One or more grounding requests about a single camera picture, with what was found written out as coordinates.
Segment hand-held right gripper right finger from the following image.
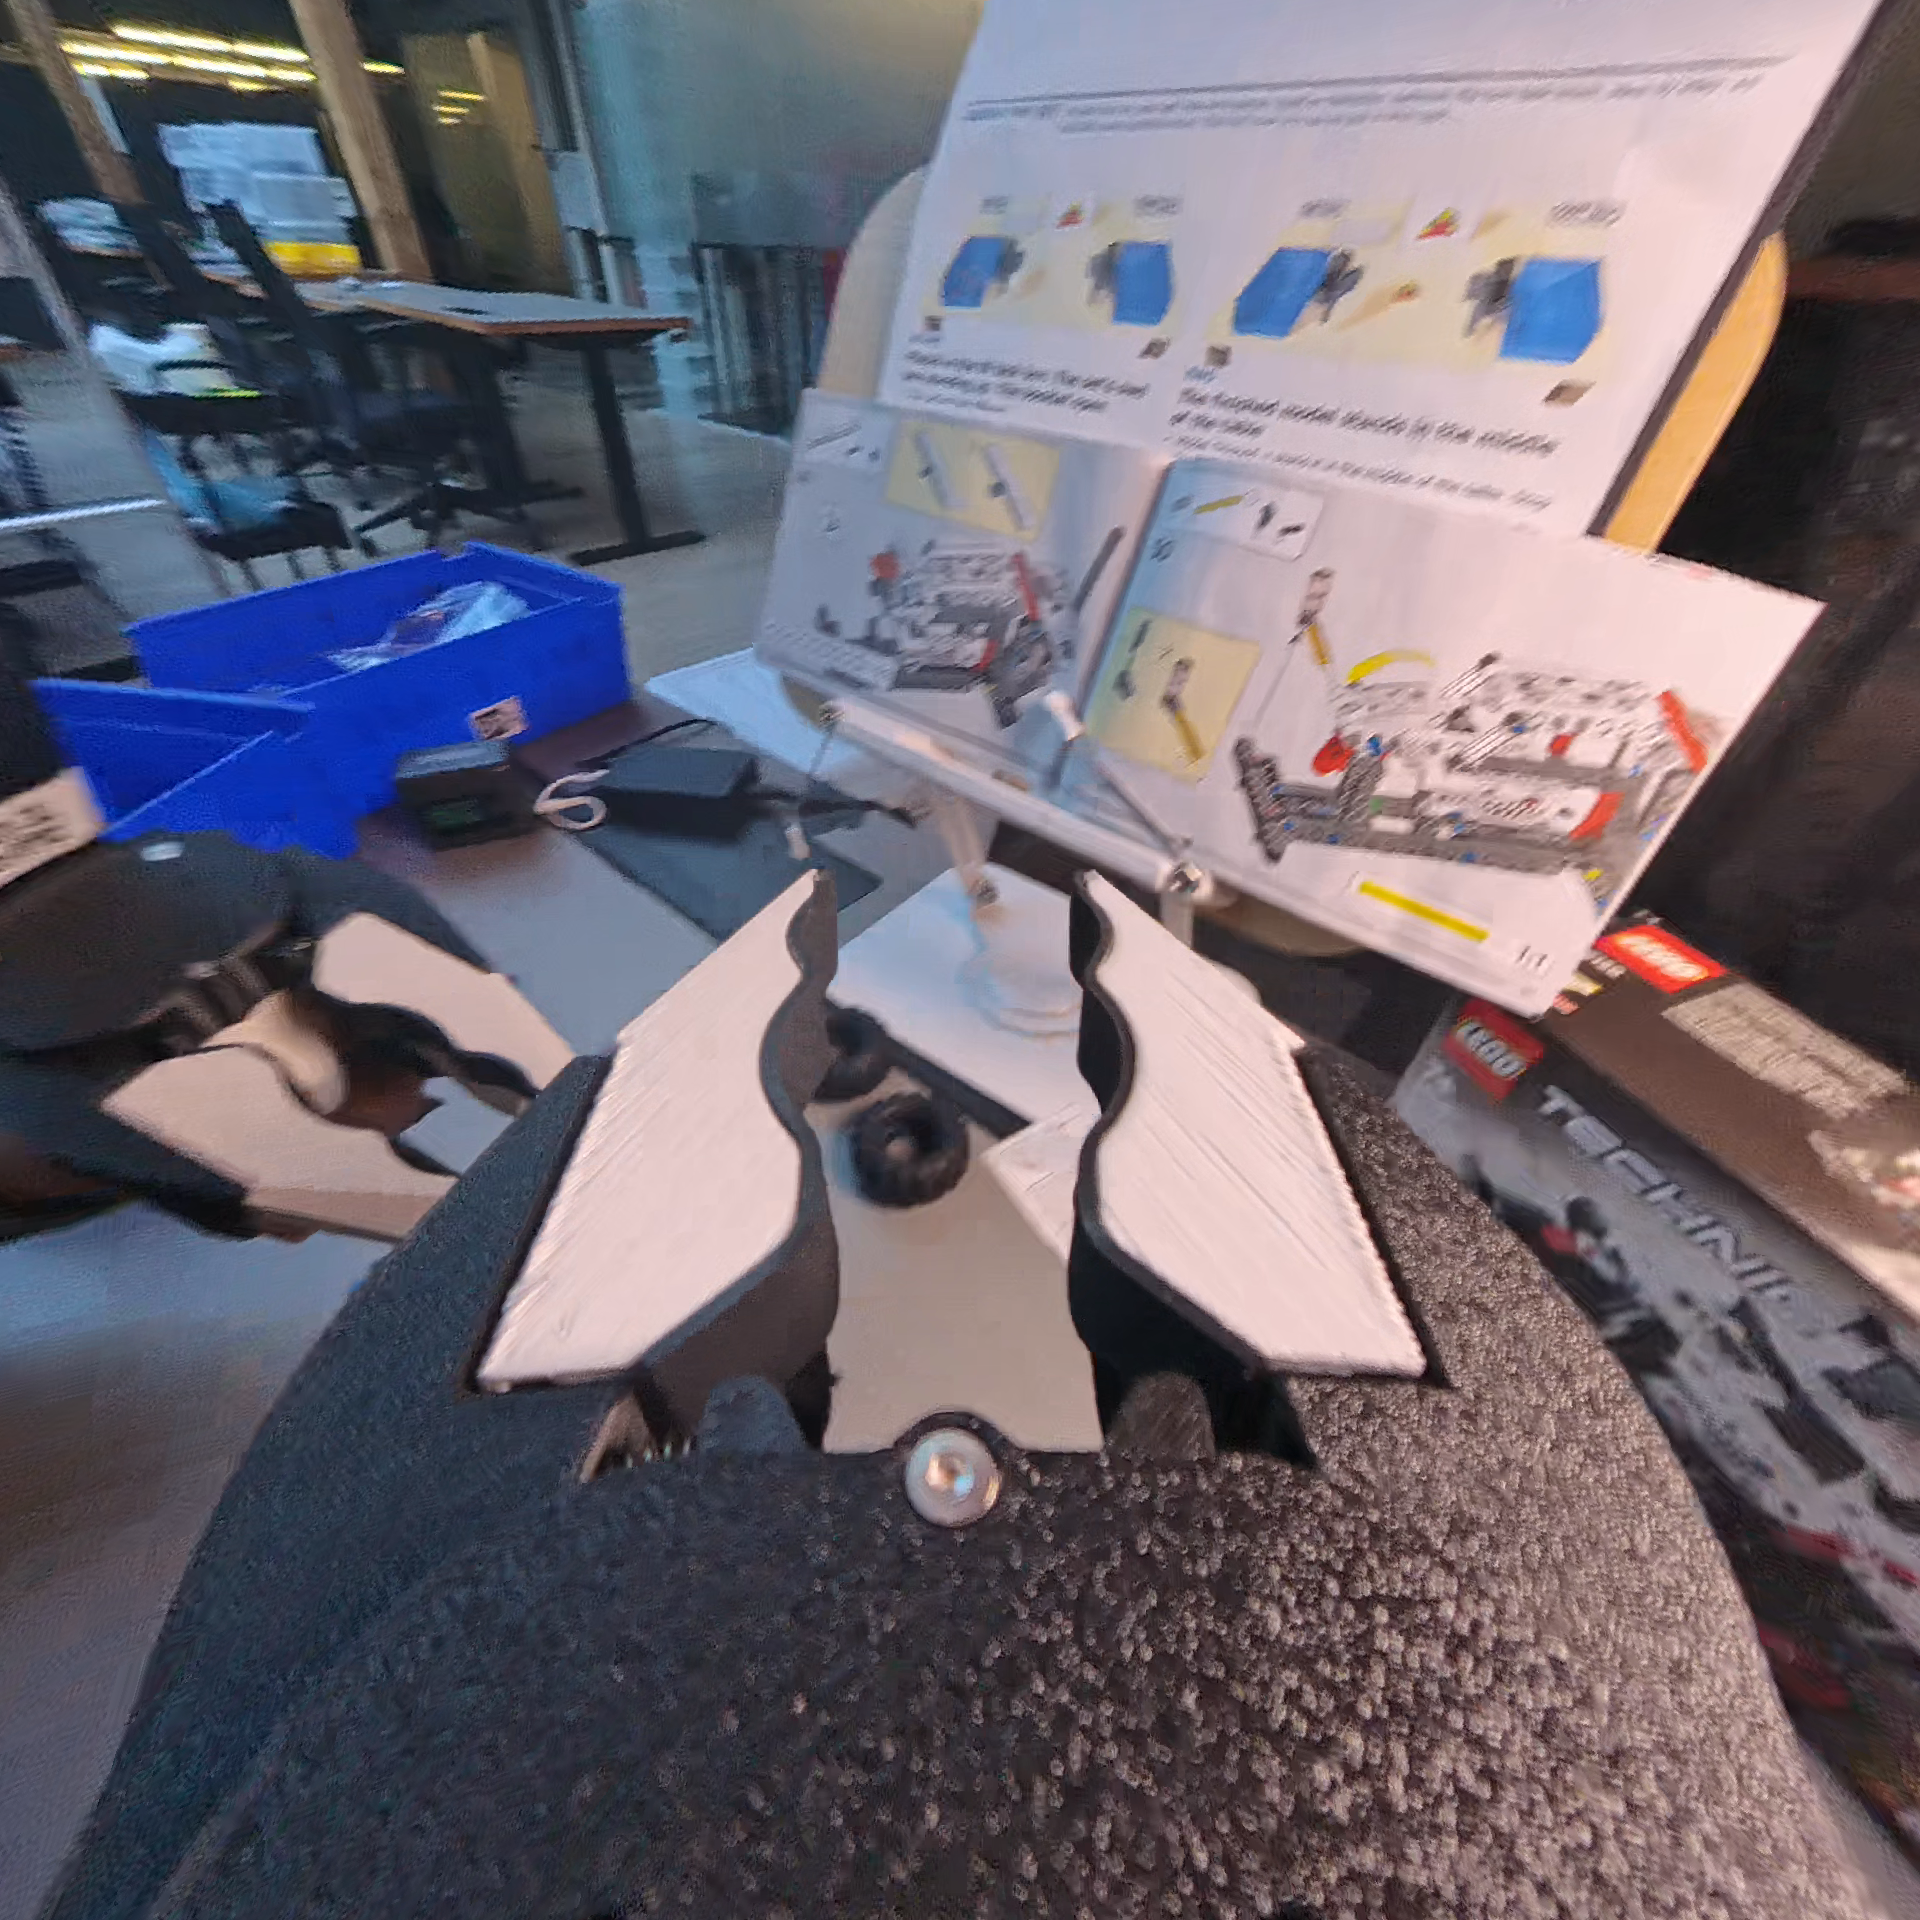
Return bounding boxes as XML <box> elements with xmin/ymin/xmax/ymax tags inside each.
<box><xmin>1075</xmin><ymin>873</ymin><xmax>1431</xmax><ymax>1387</ymax></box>

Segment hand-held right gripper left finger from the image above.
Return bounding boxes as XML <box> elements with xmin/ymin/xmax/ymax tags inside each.
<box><xmin>481</xmin><ymin>873</ymin><xmax>850</xmax><ymax>1411</ymax></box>

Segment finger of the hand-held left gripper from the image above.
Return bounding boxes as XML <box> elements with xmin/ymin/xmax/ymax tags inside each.
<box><xmin>301</xmin><ymin>918</ymin><xmax>570</xmax><ymax>1098</ymax></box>
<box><xmin>103</xmin><ymin>1007</ymin><xmax>452</xmax><ymax>1248</ymax></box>

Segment grey desk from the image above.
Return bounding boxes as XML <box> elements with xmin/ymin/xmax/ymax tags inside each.
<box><xmin>0</xmin><ymin>705</ymin><xmax>993</xmax><ymax>1920</ymax></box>

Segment printed task sheet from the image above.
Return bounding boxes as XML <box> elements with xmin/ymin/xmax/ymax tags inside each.
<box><xmin>878</xmin><ymin>0</ymin><xmax>1891</xmax><ymax>541</ymax></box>

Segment small black display device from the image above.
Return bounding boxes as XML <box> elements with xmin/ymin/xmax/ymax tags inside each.
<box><xmin>398</xmin><ymin>741</ymin><xmax>525</xmax><ymax>848</ymax></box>

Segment black rubber tyre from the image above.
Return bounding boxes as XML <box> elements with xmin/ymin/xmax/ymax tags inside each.
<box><xmin>817</xmin><ymin>1007</ymin><xmax>894</xmax><ymax>1103</ymax></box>
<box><xmin>852</xmin><ymin>1090</ymin><xmax>970</xmax><ymax>1209</ymax></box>

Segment black flat plate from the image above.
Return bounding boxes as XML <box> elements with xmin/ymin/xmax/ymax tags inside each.
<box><xmin>570</xmin><ymin>811</ymin><xmax>901</xmax><ymax>946</ymax></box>

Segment white booklet stand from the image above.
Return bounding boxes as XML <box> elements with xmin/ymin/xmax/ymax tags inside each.
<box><xmin>646</xmin><ymin>648</ymin><xmax>1230</xmax><ymax>1203</ymax></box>

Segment black power adapter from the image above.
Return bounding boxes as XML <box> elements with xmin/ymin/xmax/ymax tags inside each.
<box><xmin>595</xmin><ymin>741</ymin><xmax>766</xmax><ymax>835</ymax></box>

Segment clear plastic bag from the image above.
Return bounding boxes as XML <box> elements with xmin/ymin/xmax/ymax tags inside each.
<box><xmin>330</xmin><ymin>583</ymin><xmax>541</xmax><ymax>670</ymax></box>

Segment toy set cardboard box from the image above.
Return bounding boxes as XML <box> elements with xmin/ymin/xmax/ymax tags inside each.
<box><xmin>1397</xmin><ymin>918</ymin><xmax>1920</xmax><ymax>1832</ymax></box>

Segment white instruction booklet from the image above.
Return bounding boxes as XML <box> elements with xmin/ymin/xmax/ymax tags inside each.
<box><xmin>751</xmin><ymin>393</ymin><xmax>1826</xmax><ymax>1016</ymax></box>

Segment black background office chair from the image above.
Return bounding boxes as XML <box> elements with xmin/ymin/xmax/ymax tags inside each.
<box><xmin>103</xmin><ymin>196</ymin><xmax>452</xmax><ymax>587</ymax></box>

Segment background office table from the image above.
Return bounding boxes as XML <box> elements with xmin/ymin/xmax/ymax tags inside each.
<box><xmin>301</xmin><ymin>279</ymin><xmax>708</xmax><ymax>566</ymax></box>

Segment wooden backing board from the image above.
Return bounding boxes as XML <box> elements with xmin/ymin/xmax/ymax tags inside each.
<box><xmin>809</xmin><ymin>166</ymin><xmax>1803</xmax><ymax>559</ymax></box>

